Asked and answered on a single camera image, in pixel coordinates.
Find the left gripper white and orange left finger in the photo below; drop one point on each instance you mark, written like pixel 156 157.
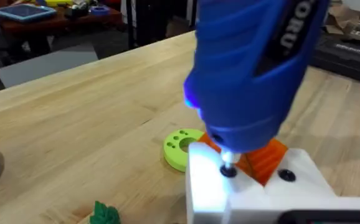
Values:
pixel 205 186

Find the left gripper white and orange right finger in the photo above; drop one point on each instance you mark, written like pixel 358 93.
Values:
pixel 301 177

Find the blue electric screwdriver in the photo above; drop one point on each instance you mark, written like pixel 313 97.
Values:
pixel 245 77

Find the green toy vegetable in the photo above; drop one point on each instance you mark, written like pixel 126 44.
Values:
pixel 104 214

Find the green disc with holes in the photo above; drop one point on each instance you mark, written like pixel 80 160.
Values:
pixel 175 149

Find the black tool case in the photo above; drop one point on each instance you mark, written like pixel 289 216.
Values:
pixel 345 59

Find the crumpled cardboard box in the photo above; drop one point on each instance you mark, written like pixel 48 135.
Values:
pixel 348 21

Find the grey flat board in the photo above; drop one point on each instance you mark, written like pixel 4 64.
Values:
pixel 46 65

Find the blue tape roll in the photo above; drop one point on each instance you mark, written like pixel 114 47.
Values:
pixel 99 10

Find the brown wooden side table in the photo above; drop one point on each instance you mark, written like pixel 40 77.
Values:
pixel 58 22

